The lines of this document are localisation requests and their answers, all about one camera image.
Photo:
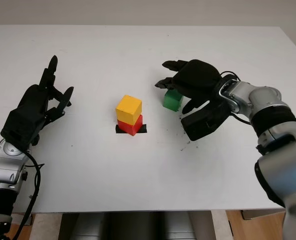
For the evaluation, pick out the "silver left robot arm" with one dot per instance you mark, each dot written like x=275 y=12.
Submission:
x=5 y=170

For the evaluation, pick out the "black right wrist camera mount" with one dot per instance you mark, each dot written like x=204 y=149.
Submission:
x=205 y=122

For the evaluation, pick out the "dark grey robot torso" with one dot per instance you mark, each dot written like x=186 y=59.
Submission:
x=137 y=225

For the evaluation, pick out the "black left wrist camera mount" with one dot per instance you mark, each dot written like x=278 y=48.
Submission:
x=22 y=127

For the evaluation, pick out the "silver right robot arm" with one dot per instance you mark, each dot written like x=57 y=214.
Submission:
x=275 y=125

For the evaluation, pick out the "yellow wooden block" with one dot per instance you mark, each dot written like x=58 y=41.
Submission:
x=127 y=108

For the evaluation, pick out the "pale table leg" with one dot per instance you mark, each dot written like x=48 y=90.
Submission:
x=219 y=225
x=46 y=226

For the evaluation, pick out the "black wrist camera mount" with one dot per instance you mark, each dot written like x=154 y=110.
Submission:
x=22 y=127
x=205 y=122

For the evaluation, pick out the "grey metal table bracket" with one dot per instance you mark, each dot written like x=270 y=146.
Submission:
x=260 y=214

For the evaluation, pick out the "green wooden block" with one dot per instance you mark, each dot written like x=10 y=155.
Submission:
x=171 y=101

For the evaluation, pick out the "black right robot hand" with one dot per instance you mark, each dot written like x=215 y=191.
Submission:
x=197 y=77

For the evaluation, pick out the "black tape strip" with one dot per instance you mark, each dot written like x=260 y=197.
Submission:
x=143 y=129

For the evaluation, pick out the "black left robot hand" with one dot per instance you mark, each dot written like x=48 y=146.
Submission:
x=35 y=100

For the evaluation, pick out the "red wooden block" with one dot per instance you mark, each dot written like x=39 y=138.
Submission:
x=132 y=127

